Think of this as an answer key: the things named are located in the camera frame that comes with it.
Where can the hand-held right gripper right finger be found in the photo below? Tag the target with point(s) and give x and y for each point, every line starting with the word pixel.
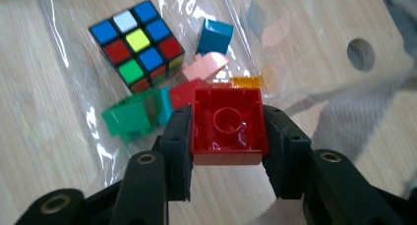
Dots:
pixel 286 156

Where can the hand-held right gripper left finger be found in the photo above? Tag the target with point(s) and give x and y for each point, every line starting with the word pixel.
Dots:
pixel 178 153

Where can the cyan building block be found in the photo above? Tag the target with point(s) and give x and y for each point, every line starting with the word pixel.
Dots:
pixel 166 107

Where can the red square building block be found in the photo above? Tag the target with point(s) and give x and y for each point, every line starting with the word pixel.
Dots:
pixel 229 143

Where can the small red building block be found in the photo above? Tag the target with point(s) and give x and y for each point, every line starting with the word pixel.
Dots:
pixel 183 94

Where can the green building block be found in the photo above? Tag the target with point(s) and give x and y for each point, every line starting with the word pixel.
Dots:
pixel 128 120

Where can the salmon building block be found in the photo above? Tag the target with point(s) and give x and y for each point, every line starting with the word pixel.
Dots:
pixel 221 84

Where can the orange building block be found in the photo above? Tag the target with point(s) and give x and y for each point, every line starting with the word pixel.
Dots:
pixel 246 82

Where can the pink building block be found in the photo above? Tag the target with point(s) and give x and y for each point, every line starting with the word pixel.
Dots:
pixel 203 67

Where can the colourful puzzle cube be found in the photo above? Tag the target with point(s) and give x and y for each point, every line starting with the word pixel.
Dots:
pixel 137 44

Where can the dark blue sloped building block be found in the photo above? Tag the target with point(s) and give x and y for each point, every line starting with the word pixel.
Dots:
pixel 214 38

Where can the clear plastic bag white trim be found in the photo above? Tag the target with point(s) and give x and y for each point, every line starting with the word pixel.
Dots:
pixel 75 71

